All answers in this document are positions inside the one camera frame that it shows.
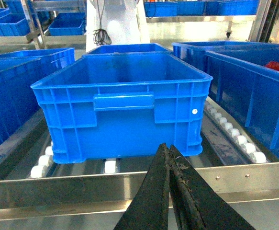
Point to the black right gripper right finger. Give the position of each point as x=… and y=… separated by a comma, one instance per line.
x=196, y=205

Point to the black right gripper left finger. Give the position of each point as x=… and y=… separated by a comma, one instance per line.
x=149, y=208

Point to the blue bin with red parts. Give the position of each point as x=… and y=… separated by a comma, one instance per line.
x=248, y=90

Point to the blue bin front right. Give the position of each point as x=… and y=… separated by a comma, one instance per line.
x=123, y=105

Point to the blue bin far right rear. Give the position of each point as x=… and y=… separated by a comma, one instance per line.
x=194, y=52

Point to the blue bin front left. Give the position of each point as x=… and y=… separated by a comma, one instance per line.
x=18, y=71

